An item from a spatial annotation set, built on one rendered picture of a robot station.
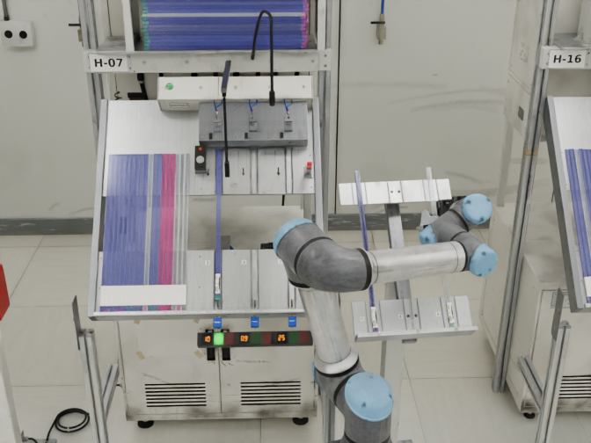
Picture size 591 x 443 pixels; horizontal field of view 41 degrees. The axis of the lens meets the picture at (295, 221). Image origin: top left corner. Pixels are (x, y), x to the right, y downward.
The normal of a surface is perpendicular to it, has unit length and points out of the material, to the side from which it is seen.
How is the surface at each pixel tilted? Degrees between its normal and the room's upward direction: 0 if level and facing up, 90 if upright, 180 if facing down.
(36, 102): 90
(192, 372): 90
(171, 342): 90
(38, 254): 0
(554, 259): 0
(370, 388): 8
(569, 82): 90
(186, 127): 45
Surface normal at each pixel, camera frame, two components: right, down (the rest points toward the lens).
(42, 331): 0.00, -0.90
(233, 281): 0.02, -0.33
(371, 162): 0.03, 0.44
